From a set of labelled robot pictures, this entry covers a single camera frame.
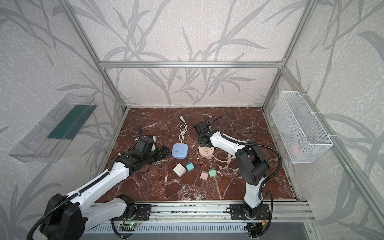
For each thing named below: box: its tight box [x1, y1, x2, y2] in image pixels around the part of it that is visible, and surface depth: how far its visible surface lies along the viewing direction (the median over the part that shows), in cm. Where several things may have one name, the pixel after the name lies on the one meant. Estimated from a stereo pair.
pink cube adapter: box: [200, 170, 209, 181], surface depth 86 cm
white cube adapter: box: [173, 163, 187, 178], surface depth 88 cm
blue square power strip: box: [171, 143, 189, 159], surface depth 96 cm
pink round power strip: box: [198, 146, 215, 157], surface depth 96 cm
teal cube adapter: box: [185, 162, 195, 172], surface depth 89 cm
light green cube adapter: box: [208, 167, 217, 178], surface depth 87 cm
